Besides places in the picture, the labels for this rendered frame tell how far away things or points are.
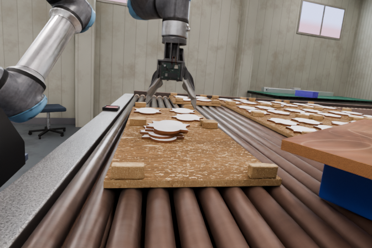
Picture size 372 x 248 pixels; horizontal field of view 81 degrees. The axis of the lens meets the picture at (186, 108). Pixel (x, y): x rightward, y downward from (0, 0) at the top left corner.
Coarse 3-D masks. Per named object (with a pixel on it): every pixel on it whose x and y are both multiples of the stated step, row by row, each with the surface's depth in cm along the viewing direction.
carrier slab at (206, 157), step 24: (120, 144) 57; (144, 144) 58; (168, 144) 60; (192, 144) 62; (216, 144) 63; (144, 168) 44; (168, 168) 45; (192, 168) 46; (216, 168) 47; (240, 168) 48
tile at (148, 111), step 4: (136, 108) 107; (140, 108) 108; (144, 108) 109; (148, 108) 110; (152, 108) 111; (136, 112) 101; (140, 112) 100; (144, 112) 99; (148, 112) 100; (152, 112) 100; (156, 112) 103; (160, 112) 103
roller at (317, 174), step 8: (216, 112) 135; (232, 120) 111; (240, 128) 98; (248, 128) 94; (256, 136) 84; (264, 144) 77; (272, 144) 74; (280, 152) 68; (288, 152) 67; (288, 160) 63; (296, 160) 61; (304, 168) 57; (312, 168) 56; (312, 176) 54; (320, 176) 52
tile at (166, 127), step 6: (168, 120) 75; (150, 126) 65; (156, 126) 65; (162, 126) 66; (168, 126) 67; (174, 126) 67; (180, 126) 68; (186, 126) 69; (162, 132) 61; (168, 132) 61; (174, 132) 62
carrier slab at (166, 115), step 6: (132, 108) 111; (156, 108) 117; (162, 108) 118; (168, 108) 120; (132, 114) 97; (138, 114) 98; (156, 114) 102; (162, 114) 103; (168, 114) 104; (174, 114) 105; (192, 114) 109; (198, 114) 110; (150, 120) 88; (156, 120) 89; (162, 120) 90; (174, 120) 92; (192, 126) 83; (198, 126) 84
